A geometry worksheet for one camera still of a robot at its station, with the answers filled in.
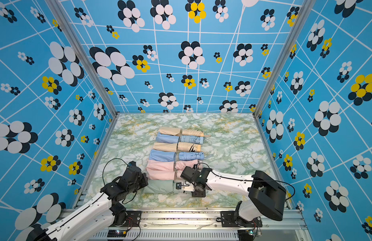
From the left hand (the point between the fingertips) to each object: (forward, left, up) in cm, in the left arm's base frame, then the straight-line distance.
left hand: (151, 177), depth 84 cm
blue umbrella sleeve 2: (+14, -5, 0) cm, 14 cm away
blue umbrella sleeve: (+26, -6, +1) cm, 27 cm away
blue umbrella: (+25, -25, +2) cm, 35 cm away
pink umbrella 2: (+2, -16, +1) cm, 16 cm away
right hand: (-4, -27, -2) cm, 27 cm away
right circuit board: (-26, -49, -5) cm, 56 cm away
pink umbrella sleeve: (+7, -5, +1) cm, 8 cm away
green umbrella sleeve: (-5, -3, 0) cm, 6 cm away
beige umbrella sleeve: (+33, -9, 0) cm, 34 cm away
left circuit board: (-26, +13, -6) cm, 30 cm away
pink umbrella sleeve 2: (+1, -5, 0) cm, 5 cm away
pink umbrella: (+7, -17, +1) cm, 18 cm away
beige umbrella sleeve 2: (+20, -8, 0) cm, 21 cm away
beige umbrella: (+31, -25, +1) cm, 40 cm away
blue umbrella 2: (+14, -23, 0) cm, 26 cm away
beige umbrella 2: (+20, -21, +1) cm, 29 cm away
